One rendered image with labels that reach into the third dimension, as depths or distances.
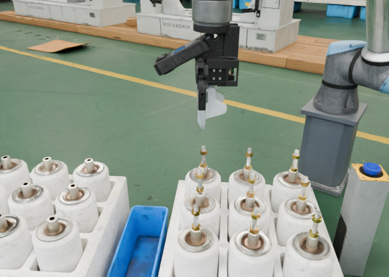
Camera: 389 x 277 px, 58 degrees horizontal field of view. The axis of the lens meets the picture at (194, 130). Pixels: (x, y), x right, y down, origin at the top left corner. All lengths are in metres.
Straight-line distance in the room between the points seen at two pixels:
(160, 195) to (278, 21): 1.97
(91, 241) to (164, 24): 2.74
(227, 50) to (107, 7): 3.46
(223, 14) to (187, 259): 0.48
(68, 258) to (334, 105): 0.92
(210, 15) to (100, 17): 3.40
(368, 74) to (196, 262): 0.75
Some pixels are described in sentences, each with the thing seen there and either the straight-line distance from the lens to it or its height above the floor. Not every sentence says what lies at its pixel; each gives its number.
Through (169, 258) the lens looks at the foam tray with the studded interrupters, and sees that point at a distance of 0.83.
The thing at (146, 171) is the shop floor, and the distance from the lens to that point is 1.44.
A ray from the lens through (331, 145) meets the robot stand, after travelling 1.31.
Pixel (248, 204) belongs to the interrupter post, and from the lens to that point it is 0.84.
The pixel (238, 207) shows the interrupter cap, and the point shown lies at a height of 0.25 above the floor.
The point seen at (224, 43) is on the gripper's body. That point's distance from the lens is 0.68.
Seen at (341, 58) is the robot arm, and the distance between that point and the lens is 1.23.
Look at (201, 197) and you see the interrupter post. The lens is 0.83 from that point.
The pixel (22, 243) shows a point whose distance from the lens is 0.89.
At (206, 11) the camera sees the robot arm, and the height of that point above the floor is 0.69.
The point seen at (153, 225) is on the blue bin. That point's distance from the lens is 1.10.
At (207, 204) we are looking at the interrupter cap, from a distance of 0.85.
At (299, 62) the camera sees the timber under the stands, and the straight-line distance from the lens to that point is 2.76.
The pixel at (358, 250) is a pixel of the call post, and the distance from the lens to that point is 1.05.
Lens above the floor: 0.78
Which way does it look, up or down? 27 degrees down
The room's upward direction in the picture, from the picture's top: straight up
